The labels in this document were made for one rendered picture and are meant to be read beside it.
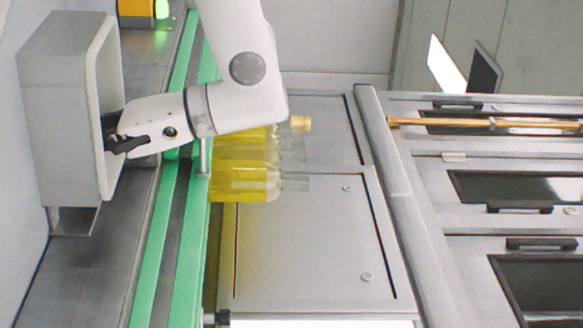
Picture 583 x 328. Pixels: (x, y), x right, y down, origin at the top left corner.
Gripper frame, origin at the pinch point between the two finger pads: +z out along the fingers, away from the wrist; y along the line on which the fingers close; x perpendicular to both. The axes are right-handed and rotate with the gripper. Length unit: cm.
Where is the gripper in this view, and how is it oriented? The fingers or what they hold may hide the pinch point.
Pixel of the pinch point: (89, 135)
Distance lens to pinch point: 96.4
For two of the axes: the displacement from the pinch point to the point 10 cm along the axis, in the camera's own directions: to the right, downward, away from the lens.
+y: -0.5, -5.1, 8.6
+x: -2.1, -8.3, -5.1
